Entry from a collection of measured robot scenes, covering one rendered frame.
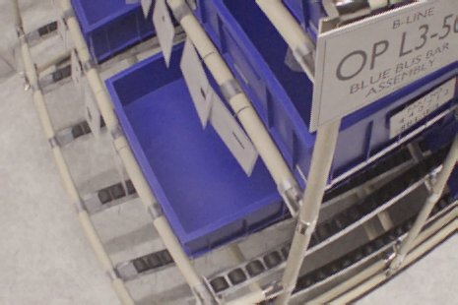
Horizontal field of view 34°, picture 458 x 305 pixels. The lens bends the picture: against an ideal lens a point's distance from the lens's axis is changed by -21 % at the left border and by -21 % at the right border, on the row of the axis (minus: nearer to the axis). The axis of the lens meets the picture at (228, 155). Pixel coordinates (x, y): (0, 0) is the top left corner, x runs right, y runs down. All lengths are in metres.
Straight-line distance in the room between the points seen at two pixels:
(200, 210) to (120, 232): 0.81
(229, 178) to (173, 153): 0.11
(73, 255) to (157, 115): 0.80
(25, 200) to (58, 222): 0.15
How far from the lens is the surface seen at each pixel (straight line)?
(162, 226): 1.74
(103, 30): 1.82
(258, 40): 1.50
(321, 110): 1.01
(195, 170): 1.76
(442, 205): 2.28
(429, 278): 2.52
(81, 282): 2.47
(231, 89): 1.47
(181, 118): 1.81
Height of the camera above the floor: 2.33
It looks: 64 degrees down
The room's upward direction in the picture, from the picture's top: 1 degrees clockwise
